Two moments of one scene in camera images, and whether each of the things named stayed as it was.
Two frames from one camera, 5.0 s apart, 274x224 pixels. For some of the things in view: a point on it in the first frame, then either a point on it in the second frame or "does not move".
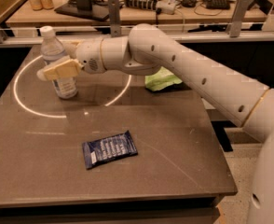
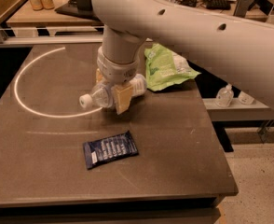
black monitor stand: [84, 7] does not move
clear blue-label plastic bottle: [52, 49] → [103, 94]
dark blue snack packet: [101, 151] does not move
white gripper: [89, 57] → [117, 72]
